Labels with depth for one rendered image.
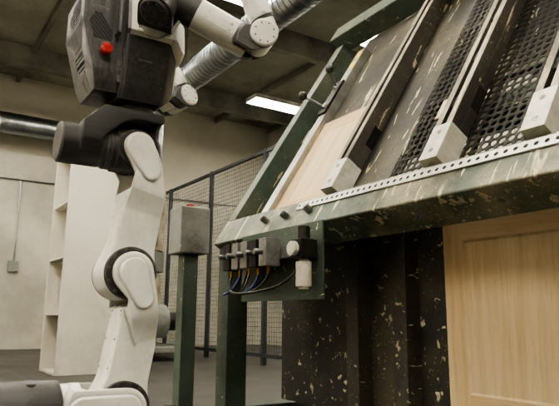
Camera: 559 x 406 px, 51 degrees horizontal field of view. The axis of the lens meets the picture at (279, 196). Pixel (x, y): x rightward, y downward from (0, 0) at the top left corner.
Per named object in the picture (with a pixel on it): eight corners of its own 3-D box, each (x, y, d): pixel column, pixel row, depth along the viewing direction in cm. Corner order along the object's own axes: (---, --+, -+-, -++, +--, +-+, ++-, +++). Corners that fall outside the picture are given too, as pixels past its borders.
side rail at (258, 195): (246, 236, 251) (227, 221, 247) (350, 63, 300) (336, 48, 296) (254, 235, 246) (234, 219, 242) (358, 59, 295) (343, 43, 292)
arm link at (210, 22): (264, 62, 160) (190, 19, 156) (254, 75, 173) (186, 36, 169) (283, 27, 162) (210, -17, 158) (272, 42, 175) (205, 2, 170)
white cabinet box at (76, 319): (38, 370, 558) (56, 160, 599) (100, 368, 590) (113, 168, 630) (53, 376, 509) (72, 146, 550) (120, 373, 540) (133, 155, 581)
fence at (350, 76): (267, 220, 228) (259, 214, 227) (363, 56, 271) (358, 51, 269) (274, 219, 224) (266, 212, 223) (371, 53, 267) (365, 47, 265)
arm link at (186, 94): (192, 116, 209) (145, 75, 196) (168, 128, 217) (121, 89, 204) (200, 93, 216) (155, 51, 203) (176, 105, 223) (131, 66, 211)
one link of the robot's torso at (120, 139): (112, 164, 161) (116, 122, 163) (99, 173, 172) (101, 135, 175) (158, 170, 168) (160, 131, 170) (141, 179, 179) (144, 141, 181)
